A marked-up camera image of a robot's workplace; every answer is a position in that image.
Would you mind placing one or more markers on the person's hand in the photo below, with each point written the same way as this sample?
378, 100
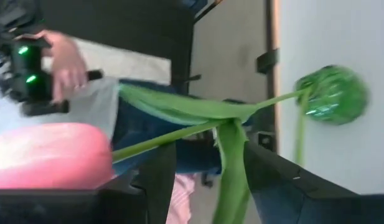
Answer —
65, 62

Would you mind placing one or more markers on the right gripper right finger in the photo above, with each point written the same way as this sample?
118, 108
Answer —
288, 199

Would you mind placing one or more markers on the person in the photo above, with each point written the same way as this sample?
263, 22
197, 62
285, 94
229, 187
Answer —
138, 127

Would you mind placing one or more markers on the green glass vase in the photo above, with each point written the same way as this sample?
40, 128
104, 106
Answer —
335, 96

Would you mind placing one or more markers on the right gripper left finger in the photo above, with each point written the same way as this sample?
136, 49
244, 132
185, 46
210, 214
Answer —
132, 205

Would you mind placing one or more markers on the pink artificial tulip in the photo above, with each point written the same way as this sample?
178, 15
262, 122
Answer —
300, 133
54, 155

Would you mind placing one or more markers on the large black panel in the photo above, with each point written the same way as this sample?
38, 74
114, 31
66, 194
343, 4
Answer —
117, 31

